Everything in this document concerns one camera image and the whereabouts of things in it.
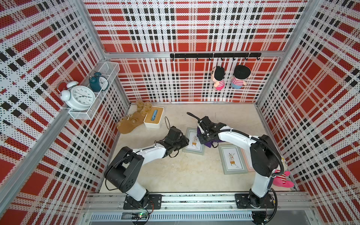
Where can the blue object on box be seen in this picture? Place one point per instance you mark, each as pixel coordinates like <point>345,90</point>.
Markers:
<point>154,115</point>

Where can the purple microfiber cloth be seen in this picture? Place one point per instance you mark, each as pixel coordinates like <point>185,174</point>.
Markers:
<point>210,144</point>

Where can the black hook rail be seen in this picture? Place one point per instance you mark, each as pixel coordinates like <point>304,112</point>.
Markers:
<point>215,55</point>

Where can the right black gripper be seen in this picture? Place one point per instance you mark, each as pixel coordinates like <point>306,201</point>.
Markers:
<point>200,137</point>

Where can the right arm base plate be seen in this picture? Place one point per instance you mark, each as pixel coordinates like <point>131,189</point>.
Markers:
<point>250,201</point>

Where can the green circuit board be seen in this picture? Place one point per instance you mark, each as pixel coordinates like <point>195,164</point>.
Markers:
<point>139,216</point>

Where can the brown plush toy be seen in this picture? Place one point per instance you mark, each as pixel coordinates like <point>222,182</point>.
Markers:
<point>128,123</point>

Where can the aluminium front rail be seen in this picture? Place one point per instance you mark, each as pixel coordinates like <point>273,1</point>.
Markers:
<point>198,201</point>

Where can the doll pink striped shirt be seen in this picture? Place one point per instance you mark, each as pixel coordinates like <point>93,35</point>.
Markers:
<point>217,77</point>

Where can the white box wooden lid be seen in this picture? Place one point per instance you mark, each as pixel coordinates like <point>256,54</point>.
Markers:
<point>157,123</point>

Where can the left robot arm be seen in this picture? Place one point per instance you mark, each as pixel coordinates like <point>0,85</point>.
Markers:
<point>124,169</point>

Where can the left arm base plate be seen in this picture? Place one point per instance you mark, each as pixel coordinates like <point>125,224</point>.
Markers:
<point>149,202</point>

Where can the pink picture frame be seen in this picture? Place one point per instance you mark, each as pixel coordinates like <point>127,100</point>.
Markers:
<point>247,159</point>

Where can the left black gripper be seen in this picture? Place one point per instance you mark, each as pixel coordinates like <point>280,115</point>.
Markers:
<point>184,142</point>

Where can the white wire shelf basket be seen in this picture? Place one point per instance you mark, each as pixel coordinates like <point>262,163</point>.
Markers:
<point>108,70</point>

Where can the green frame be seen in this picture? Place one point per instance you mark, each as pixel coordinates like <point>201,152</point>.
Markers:
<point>194,146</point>
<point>232,159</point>

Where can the doll blue pants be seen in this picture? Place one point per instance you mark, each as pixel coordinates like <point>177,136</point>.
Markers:
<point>241,73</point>

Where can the pink object behind right arm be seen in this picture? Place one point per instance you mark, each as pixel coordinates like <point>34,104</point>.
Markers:
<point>284,179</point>

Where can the teal alarm clock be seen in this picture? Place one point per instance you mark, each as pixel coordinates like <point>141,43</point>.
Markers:
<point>98,83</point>

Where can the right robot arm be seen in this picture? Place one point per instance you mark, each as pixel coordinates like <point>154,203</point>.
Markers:
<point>265,158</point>

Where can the white alarm clock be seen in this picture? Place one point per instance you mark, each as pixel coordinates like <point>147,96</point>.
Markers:
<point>77,97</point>

